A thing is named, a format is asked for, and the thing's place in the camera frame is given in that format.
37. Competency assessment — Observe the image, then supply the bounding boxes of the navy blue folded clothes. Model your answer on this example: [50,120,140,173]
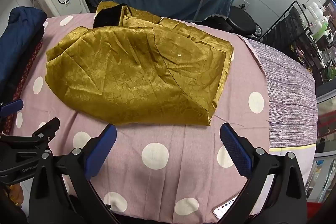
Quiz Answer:
[0,7,48,94]

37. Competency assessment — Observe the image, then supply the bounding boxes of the smartphone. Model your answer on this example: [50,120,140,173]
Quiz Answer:
[212,195,240,220]

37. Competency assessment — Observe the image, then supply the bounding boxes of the black trolley cart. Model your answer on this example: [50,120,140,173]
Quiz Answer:
[259,1,336,83]

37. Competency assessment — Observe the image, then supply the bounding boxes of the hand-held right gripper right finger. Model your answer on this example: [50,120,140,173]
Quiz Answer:
[218,123,307,224]

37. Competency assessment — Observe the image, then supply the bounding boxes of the purple striped blanket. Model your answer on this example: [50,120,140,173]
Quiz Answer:
[243,38,319,149]

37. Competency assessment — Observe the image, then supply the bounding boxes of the yellow patterned cloth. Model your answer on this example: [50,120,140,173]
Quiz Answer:
[6,184,26,208]

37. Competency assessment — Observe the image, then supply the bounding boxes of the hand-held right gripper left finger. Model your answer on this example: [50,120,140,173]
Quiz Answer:
[28,124,124,224]

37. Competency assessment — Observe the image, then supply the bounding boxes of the glass display cabinet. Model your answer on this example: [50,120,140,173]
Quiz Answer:
[306,82,336,203]

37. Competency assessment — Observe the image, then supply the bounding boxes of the green plastic bottle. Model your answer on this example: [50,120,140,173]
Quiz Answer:
[312,21,329,41]

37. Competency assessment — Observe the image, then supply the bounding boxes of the golden robe with black collar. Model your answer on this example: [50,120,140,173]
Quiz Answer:
[44,1,235,127]

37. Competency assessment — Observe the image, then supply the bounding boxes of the red patterned cloth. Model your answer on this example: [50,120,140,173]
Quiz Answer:
[3,39,44,135]

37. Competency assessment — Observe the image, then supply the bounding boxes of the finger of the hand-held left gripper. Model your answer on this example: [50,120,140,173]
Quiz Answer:
[31,117,60,140]
[0,99,24,117]

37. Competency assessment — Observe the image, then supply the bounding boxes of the black round stool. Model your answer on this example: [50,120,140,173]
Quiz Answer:
[226,6,259,36]

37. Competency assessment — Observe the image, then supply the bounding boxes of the pink polka dot bed sheet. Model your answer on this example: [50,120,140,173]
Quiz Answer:
[5,13,315,220]

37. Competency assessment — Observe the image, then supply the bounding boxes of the white plastic bottle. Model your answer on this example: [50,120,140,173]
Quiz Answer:
[307,2,324,21]

